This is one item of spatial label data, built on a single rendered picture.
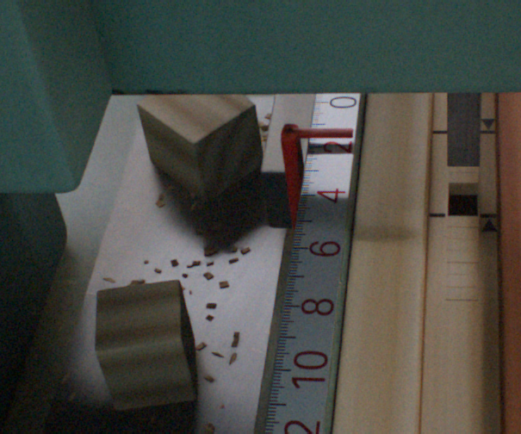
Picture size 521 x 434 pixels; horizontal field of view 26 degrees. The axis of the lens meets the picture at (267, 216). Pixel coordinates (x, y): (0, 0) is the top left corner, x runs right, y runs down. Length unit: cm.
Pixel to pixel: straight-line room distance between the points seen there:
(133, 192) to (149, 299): 11
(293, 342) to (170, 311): 17
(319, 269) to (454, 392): 5
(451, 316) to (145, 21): 11
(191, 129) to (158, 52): 25
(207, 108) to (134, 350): 14
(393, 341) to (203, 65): 8
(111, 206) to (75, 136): 30
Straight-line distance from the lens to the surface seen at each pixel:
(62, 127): 25
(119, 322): 45
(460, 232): 33
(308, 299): 29
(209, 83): 28
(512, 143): 34
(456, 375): 29
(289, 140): 33
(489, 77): 27
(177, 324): 44
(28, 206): 49
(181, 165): 54
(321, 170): 32
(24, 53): 24
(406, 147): 34
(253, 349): 48
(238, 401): 47
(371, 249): 31
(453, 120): 32
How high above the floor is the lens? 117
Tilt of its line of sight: 45 degrees down
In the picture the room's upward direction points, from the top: 9 degrees counter-clockwise
